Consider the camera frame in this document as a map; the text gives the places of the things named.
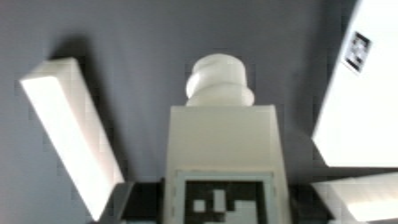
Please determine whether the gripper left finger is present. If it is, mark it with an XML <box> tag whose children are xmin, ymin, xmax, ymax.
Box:
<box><xmin>98</xmin><ymin>182</ymin><xmax>164</xmax><ymax>224</ymax></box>

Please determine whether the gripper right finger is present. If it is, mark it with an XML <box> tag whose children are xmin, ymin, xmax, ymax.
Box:
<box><xmin>288</xmin><ymin>184</ymin><xmax>335</xmax><ymax>224</ymax></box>

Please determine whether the white table leg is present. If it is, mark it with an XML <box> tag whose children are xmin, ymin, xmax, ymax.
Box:
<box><xmin>162</xmin><ymin>54</ymin><xmax>294</xmax><ymax>224</ymax></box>

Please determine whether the white square table top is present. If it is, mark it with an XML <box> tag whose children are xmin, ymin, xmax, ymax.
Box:
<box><xmin>313</xmin><ymin>0</ymin><xmax>398</xmax><ymax>167</ymax></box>

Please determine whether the white U-shaped obstacle fence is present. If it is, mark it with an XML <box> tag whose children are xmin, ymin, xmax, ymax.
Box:
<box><xmin>20</xmin><ymin>58</ymin><xmax>398</xmax><ymax>224</ymax></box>

